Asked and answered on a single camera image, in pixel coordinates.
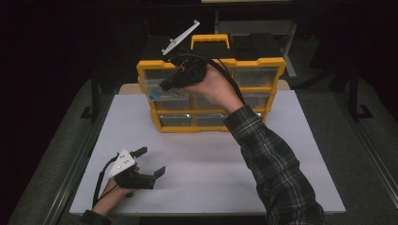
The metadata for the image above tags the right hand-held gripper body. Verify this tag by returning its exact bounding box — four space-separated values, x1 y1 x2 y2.
161 20 209 90

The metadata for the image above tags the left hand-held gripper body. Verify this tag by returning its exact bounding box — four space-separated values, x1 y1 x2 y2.
107 148 157 190

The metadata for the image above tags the clear plastic organizer drawer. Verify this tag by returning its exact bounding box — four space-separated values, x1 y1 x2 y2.
142 78 191 102

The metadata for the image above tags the blue binder clip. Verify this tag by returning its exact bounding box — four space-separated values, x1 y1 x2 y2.
149 87 162 101

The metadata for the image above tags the yellow plastic organizer cabinet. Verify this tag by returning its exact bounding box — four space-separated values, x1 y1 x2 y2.
136 32 287 134

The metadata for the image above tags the person's right hand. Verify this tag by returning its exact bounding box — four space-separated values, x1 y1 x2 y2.
179 64 247 115

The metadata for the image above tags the person's left hand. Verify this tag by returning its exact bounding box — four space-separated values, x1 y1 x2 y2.
92 178 139 218

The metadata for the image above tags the set of clear drawers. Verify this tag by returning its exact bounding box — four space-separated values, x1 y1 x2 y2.
144 67 280 128

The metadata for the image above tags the black metal stand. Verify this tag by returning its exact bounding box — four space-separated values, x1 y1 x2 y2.
348 67 375 121
80 69 101 121

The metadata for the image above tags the grey metal shelf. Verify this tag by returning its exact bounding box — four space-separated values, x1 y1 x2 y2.
215 19 299 79

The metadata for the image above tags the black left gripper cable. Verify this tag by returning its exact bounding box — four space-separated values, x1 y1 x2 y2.
92 152 121 209

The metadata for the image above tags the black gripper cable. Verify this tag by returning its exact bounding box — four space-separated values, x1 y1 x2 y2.
92 152 121 209
176 52 247 106

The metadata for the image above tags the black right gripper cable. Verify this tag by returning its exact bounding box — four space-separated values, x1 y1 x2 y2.
176 52 247 106

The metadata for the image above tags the metal table frame rail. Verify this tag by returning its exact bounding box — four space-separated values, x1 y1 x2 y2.
351 121 398 201
46 93 115 225

